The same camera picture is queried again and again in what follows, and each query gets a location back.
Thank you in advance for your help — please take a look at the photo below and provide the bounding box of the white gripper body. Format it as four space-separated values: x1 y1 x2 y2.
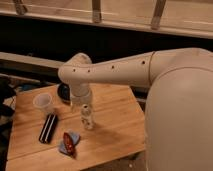
70 91 93 112

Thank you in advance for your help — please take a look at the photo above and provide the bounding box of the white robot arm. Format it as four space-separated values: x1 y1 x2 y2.
58 48 213 171

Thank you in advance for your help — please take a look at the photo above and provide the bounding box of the dark blue bowl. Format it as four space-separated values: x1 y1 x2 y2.
57 83 70 103

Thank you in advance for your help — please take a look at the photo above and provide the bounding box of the small white patterned bottle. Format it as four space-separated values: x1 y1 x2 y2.
81 104 94 130

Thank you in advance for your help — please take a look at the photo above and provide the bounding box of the red toy object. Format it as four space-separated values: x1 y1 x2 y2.
63 132 75 155

